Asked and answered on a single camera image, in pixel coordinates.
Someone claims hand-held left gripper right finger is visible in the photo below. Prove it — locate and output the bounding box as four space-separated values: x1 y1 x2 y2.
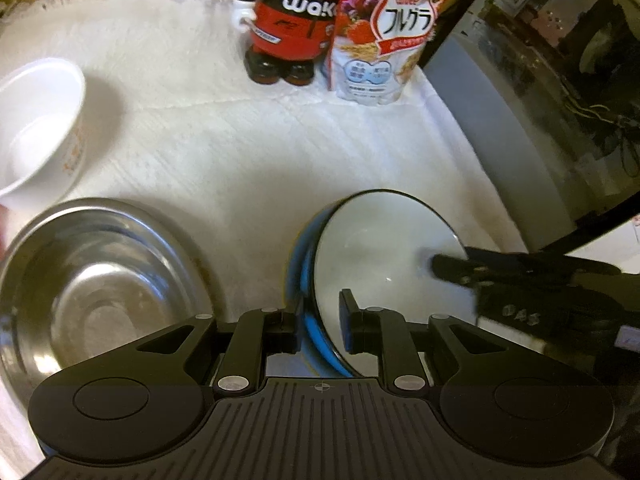
339 289 507 395

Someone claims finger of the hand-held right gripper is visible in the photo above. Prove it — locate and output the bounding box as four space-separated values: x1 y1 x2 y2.
432 249 622 290

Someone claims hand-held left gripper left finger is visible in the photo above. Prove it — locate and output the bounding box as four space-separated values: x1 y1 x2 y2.
136 297 306 396

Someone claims blue bowl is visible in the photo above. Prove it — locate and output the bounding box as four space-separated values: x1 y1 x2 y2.
285 188 482 379

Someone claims stainless steel bowl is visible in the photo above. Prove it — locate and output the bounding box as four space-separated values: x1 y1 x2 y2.
0 198 214 411

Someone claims white fluffy cloth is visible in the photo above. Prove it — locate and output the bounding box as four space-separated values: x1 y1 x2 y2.
0 0 532 461

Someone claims red cereal bag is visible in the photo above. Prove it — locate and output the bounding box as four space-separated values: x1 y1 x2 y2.
327 0 482 109

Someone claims red black robot figurine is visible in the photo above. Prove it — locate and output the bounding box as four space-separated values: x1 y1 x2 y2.
232 0 353 86

